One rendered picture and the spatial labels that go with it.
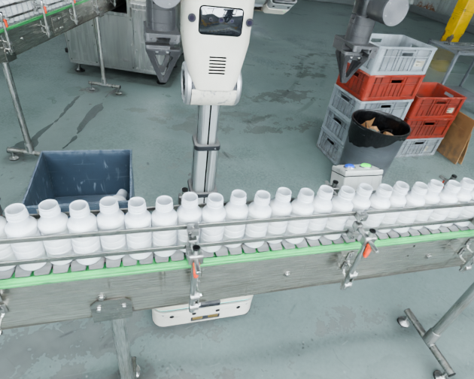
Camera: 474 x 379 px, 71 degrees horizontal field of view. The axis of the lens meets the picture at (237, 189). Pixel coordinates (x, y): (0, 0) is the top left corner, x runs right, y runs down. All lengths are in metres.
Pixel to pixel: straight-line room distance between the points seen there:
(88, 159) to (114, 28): 3.24
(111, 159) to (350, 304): 1.57
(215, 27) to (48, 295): 0.91
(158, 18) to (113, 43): 3.85
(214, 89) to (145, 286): 0.73
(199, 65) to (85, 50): 3.58
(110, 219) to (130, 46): 3.81
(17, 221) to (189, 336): 1.26
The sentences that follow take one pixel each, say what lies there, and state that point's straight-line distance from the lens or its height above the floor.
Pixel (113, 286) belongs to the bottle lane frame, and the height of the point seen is 0.94.
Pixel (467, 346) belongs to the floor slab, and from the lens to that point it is 2.43.
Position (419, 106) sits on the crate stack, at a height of 0.57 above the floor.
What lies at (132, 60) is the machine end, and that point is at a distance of 4.54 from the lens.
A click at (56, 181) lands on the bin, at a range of 1.47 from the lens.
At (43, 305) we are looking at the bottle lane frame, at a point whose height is 0.90.
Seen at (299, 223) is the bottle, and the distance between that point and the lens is 0.89.
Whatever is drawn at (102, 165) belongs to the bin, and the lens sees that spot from 1.40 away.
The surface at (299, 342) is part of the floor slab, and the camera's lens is 1.97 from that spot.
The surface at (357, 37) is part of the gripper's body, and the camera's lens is 0.88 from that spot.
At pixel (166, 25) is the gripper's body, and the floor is 1.50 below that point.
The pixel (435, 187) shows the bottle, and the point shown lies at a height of 1.16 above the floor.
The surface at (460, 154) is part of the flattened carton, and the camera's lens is 4.18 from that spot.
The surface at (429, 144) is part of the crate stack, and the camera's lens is 4.10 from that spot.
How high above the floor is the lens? 1.66
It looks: 37 degrees down
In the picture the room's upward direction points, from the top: 9 degrees clockwise
